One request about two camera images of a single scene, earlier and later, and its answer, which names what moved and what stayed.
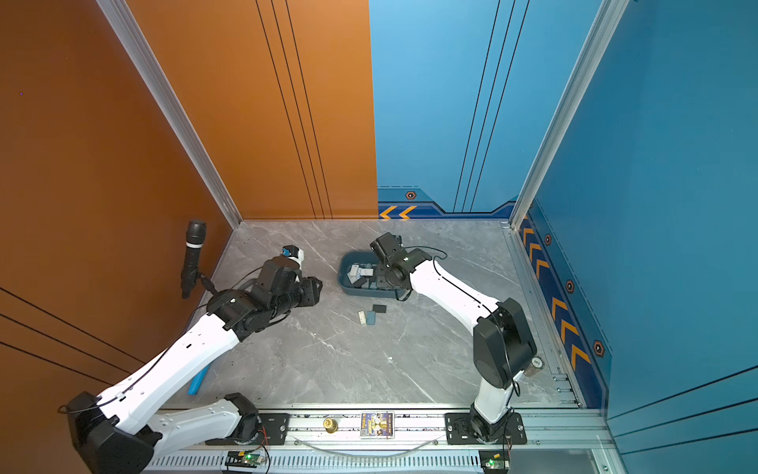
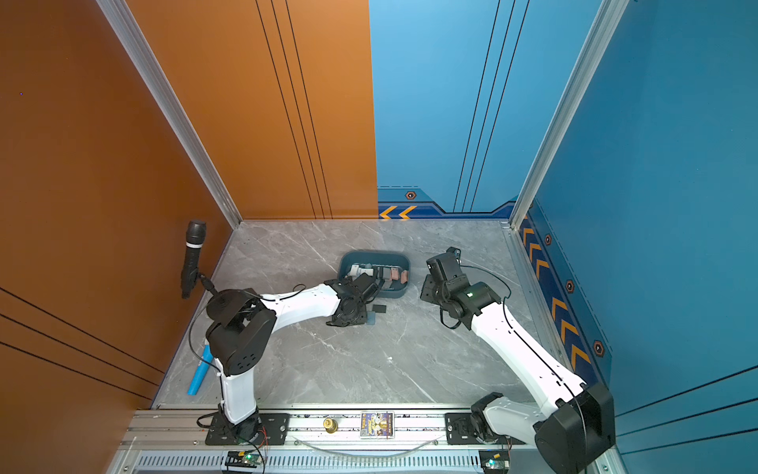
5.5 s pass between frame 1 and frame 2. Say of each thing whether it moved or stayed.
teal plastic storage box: stayed
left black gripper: moved
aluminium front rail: stayed
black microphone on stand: stayed
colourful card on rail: stayed
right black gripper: moved
